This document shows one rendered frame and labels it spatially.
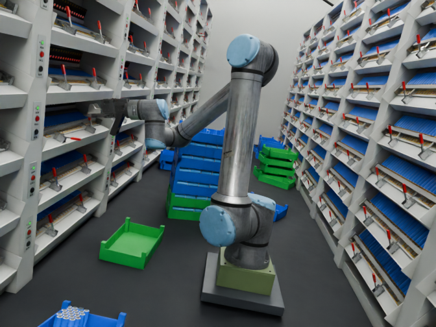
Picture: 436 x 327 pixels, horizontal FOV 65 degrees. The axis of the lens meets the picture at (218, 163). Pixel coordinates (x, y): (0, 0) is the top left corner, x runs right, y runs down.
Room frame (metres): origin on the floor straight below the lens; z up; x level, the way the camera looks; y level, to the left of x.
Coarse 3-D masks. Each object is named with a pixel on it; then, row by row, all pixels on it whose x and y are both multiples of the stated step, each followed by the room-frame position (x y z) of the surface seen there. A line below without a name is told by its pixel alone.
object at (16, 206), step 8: (0, 192) 1.01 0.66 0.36; (0, 200) 0.99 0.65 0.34; (8, 200) 1.01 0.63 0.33; (16, 200) 1.01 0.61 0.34; (0, 208) 0.99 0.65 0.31; (8, 208) 1.01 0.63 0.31; (16, 208) 1.01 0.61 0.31; (0, 216) 0.96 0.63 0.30; (8, 216) 0.98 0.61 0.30; (16, 216) 1.00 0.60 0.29; (0, 224) 0.92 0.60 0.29; (8, 224) 0.95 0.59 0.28; (16, 224) 1.00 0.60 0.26; (0, 232) 0.92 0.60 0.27
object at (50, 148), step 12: (48, 108) 1.43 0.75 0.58; (60, 108) 1.54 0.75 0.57; (84, 108) 1.71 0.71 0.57; (96, 120) 1.69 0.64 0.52; (108, 120) 1.70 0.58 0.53; (60, 132) 1.34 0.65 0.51; (72, 132) 1.41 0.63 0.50; (84, 132) 1.48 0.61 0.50; (96, 132) 1.56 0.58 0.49; (48, 144) 1.18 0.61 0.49; (60, 144) 1.23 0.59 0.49; (72, 144) 1.32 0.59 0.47; (84, 144) 1.45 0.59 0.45; (48, 156) 1.16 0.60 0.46
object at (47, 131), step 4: (80, 120) 1.54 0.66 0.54; (84, 120) 1.57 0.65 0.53; (88, 120) 1.60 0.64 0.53; (92, 120) 1.65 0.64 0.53; (64, 124) 1.39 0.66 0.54; (68, 124) 1.41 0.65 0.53; (72, 124) 1.43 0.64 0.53; (76, 124) 1.47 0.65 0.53; (80, 124) 1.52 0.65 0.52; (92, 124) 1.62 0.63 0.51; (44, 128) 1.24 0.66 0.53; (48, 128) 1.26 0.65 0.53; (52, 128) 1.28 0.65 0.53; (56, 128) 1.30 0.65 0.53; (60, 128) 1.34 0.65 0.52; (64, 128) 1.37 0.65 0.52; (68, 128) 1.40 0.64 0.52; (76, 128) 1.45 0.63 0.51; (44, 132) 1.22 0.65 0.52; (48, 132) 1.25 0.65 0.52; (52, 132) 1.28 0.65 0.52; (48, 136) 1.22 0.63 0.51
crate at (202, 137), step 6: (180, 120) 2.05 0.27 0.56; (210, 132) 2.12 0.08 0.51; (192, 138) 1.89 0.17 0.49; (198, 138) 1.90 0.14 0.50; (204, 138) 1.91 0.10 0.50; (210, 138) 1.92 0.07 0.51; (216, 138) 1.93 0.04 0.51; (222, 138) 1.94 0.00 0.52; (216, 144) 1.93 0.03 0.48; (222, 144) 1.94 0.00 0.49
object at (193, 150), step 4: (176, 148) 1.98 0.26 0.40; (180, 148) 1.88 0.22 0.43; (184, 148) 1.88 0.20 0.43; (188, 148) 1.89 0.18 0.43; (192, 148) 1.89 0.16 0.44; (196, 148) 1.90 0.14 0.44; (200, 148) 1.91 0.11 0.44; (204, 148) 1.91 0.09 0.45; (208, 148) 1.92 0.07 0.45; (212, 148) 1.92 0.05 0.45; (180, 152) 1.88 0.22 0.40; (184, 152) 1.88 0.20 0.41; (188, 152) 1.89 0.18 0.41; (192, 152) 1.90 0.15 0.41; (196, 152) 1.90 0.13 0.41; (200, 152) 1.91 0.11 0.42; (204, 152) 1.91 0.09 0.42; (208, 152) 1.92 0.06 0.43; (212, 152) 1.93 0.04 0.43; (216, 152) 1.93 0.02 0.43; (220, 152) 1.94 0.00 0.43; (208, 156) 1.92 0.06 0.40; (212, 156) 1.93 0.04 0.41; (216, 156) 1.93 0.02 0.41; (220, 156) 1.94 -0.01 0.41
